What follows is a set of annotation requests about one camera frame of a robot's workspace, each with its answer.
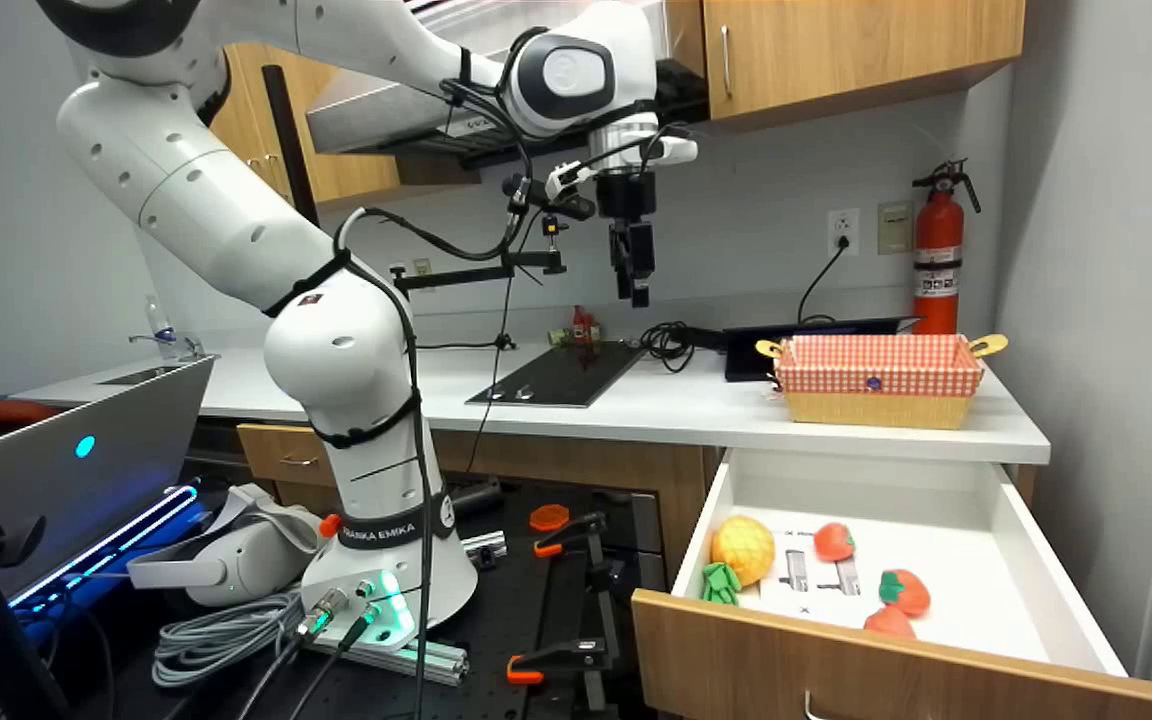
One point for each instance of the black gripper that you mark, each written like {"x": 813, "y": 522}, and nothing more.
{"x": 629, "y": 203}

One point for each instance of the wooden drawer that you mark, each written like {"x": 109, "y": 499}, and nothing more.
{"x": 872, "y": 590}
{"x": 286, "y": 454}

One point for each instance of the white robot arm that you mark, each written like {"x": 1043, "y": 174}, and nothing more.
{"x": 337, "y": 332}

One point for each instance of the black induction cooktop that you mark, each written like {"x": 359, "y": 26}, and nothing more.
{"x": 566, "y": 373}

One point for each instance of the red checkered basket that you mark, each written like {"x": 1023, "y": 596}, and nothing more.
{"x": 880, "y": 382}

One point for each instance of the upper wooden cabinet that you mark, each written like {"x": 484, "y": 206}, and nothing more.
{"x": 776, "y": 62}

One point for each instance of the orange black clamp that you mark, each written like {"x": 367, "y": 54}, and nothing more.
{"x": 556, "y": 526}
{"x": 528, "y": 671}

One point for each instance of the yellow toy fruit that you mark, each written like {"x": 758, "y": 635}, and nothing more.
{"x": 741, "y": 545}

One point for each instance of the red fire extinguisher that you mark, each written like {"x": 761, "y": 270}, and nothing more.
{"x": 939, "y": 249}

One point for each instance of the green toy vegetable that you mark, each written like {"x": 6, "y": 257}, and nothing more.
{"x": 721, "y": 586}

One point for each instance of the red toy strawberry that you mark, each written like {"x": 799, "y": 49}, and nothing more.
{"x": 832, "y": 543}

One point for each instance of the orange black clamp lower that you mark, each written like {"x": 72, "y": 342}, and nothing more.
{"x": 528, "y": 671}

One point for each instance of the orange toy carrot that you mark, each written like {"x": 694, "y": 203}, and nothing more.
{"x": 902, "y": 603}

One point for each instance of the white power strip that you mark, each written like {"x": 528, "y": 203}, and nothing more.
{"x": 378, "y": 631}

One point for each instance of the white VR headset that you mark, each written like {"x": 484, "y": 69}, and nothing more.
{"x": 249, "y": 551}

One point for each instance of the silver laptop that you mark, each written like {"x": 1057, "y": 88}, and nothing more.
{"x": 93, "y": 467}

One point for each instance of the wall power outlet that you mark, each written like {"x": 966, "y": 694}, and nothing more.
{"x": 840, "y": 231}

